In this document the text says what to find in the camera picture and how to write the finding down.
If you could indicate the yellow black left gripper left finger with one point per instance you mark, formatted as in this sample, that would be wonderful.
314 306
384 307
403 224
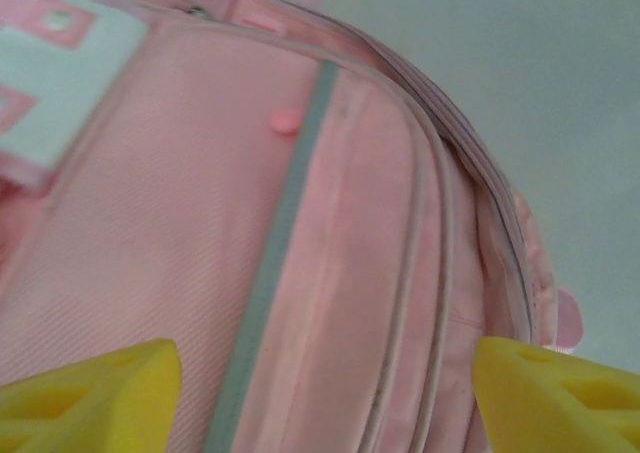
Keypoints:
75 413

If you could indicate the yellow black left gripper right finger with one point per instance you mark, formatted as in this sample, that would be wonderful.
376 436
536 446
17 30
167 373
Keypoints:
550 413

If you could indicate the pink backpack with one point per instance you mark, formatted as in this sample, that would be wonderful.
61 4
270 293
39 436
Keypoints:
175 223

